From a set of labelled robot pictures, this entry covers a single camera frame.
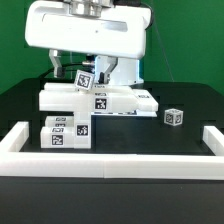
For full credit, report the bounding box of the white chair seat block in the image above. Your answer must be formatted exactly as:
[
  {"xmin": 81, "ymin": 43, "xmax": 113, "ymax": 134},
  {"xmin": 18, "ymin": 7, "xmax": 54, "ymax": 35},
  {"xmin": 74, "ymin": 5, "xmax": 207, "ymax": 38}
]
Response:
[{"xmin": 74, "ymin": 112, "xmax": 91, "ymax": 149}]

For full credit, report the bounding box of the white chair back frame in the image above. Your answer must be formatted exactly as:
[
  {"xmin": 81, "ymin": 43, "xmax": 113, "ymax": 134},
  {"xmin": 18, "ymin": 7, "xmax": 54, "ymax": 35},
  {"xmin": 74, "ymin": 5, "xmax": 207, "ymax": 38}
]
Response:
[{"xmin": 39, "ymin": 83, "xmax": 158, "ymax": 113}]

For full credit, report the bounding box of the black cable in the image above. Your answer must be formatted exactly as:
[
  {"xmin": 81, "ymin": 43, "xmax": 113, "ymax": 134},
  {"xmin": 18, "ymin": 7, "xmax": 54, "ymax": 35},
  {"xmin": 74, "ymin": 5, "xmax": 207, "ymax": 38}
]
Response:
[{"xmin": 38, "ymin": 61, "xmax": 96, "ymax": 80}]

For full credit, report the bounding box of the white tagged cube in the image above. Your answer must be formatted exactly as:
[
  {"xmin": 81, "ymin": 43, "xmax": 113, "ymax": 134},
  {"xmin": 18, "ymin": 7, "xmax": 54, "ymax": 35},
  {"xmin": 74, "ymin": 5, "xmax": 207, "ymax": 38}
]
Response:
[
  {"xmin": 74, "ymin": 70, "xmax": 95, "ymax": 90},
  {"xmin": 164, "ymin": 108, "xmax": 183, "ymax": 126}
]

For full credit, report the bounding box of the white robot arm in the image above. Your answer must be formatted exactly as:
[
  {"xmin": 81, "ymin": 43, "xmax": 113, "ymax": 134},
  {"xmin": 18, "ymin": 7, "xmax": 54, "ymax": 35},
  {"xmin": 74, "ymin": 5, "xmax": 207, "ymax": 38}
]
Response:
[{"xmin": 25, "ymin": 0, "xmax": 153, "ymax": 85}]

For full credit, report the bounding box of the white U-shaped fence frame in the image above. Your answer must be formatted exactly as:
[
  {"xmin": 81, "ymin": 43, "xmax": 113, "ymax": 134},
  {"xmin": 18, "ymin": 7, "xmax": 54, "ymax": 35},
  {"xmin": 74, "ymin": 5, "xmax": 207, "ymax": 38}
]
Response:
[{"xmin": 0, "ymin": 122, "xmax": 224, "ymax": 180}]

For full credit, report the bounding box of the white tag marker sheet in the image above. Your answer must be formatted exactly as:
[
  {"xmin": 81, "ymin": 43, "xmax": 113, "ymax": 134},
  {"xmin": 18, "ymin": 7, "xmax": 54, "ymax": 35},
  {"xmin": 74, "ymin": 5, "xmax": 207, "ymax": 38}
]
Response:
[{"xmin": 91, "ymin": 110, "xmax": 157, "ymax": 117}]

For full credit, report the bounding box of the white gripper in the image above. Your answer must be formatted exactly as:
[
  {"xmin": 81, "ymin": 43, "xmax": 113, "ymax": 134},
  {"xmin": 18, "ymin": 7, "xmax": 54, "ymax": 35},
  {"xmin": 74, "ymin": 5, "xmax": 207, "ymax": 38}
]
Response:
[{"xmin": 25, "ymin": 1, "xmax": 151, "ymax": 84}]

